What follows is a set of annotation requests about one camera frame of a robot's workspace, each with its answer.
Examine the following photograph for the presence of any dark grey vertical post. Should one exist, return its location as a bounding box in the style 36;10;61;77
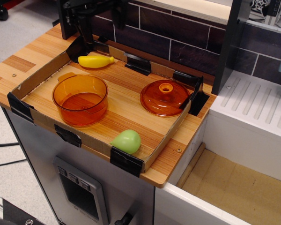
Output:
212;0;251;95

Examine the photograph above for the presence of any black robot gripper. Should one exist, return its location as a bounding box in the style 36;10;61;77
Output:
71;0;128;51

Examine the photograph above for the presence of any dark left back post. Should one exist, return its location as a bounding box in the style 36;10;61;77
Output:
57;0;79;40

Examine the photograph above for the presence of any orange transparent plastic pot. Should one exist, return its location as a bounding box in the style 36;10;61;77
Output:
52;73;109;127

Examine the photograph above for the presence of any white toy sink unit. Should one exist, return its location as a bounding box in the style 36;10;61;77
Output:
155;72;281;225

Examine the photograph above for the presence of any yellow toy banana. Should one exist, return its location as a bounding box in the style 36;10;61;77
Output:
78;56;114;68

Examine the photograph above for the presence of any black caster wheel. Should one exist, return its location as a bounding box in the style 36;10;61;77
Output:
0;6;8;21

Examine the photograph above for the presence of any grey toy oven front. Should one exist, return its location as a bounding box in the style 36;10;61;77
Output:
5;111;155;225

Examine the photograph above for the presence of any green toy pear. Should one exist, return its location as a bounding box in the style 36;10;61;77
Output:
110;129;141;154

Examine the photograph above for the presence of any orange transparent pot lid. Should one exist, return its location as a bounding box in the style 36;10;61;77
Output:
140;80;190;117

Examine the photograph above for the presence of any cardboard fence with black tape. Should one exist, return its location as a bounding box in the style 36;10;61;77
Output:
7;37;215;176

